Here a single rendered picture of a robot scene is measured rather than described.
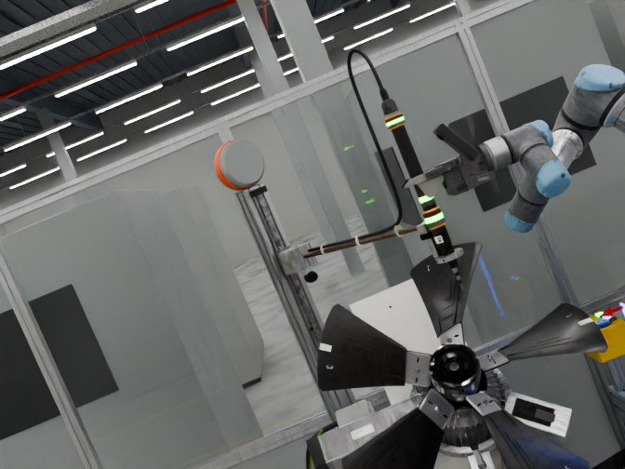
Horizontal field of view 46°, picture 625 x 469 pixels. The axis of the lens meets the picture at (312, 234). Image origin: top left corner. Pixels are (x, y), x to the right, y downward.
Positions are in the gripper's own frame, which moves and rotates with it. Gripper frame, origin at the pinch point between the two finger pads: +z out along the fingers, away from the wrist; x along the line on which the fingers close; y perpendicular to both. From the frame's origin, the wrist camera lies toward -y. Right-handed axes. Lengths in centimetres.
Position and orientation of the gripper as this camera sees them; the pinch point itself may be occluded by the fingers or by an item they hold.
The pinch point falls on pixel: (406, 181)
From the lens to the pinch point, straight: 179.1
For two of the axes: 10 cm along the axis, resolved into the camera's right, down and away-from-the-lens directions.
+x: -0.3, -0.7, 10.0
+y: 3.9, 9.2, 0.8
